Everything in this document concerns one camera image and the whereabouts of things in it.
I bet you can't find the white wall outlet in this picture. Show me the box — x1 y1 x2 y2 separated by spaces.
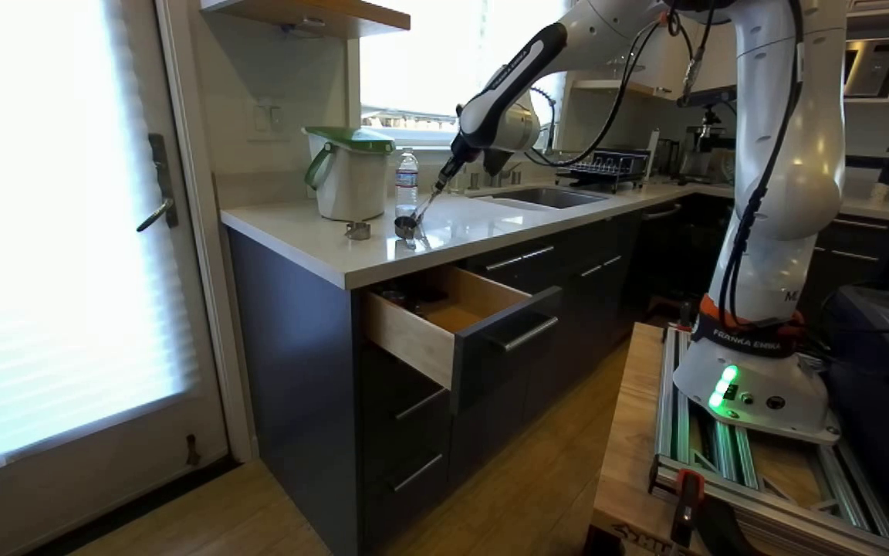
246 98 288 142

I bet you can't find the built-in wall microwave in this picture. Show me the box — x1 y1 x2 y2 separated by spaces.
839 11 889 102

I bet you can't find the kitchen sink basin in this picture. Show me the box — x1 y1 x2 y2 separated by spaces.
488 182 611 210

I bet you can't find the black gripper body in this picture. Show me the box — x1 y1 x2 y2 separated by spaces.
436 126 490 192

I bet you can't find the white framed window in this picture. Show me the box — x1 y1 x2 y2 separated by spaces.
358 0 572 150

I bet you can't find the single steel measuring cup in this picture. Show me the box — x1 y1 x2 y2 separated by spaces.
341 214 377 243

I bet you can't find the clear plastic water bottle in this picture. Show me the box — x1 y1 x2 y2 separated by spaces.
393 150 422 225

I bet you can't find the dark metal door handle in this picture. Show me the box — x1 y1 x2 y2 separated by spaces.
133 129 182 234

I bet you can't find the dark closed drawer front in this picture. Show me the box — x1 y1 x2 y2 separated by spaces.
460 225 582 295

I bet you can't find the long steel bar drawer handle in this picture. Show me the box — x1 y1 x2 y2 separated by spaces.
480 242 561 276

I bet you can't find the dark kitchen base cabinet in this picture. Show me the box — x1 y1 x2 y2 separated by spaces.
226 197 734 556

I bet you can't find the short steel drawer handle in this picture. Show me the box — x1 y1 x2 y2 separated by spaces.
393 382 450 427
393 451 447 493

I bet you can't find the steel handle of wooden drawer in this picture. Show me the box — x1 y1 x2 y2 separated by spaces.
500 311 561 354

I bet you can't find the white electric kettle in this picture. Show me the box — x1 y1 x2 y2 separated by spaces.
302 123 398 225

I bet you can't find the black countertop appliance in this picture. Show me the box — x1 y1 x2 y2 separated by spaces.
563 145 654 194

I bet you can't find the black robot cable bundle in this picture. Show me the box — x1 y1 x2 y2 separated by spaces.
519 0 719 174

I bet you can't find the wooden drawer with dark front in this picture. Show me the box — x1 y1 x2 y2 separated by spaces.
363 263 569 413

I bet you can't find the wooden robot mounting cart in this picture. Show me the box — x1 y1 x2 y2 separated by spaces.
585 317 889 556

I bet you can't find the white glass door with blinds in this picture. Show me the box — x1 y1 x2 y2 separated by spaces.
0 0 238 556

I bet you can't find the dark blue storage box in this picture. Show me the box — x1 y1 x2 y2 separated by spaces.
825 284 889 538

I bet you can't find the wooden wall shelf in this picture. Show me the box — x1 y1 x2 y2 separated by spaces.
198 0 413 40

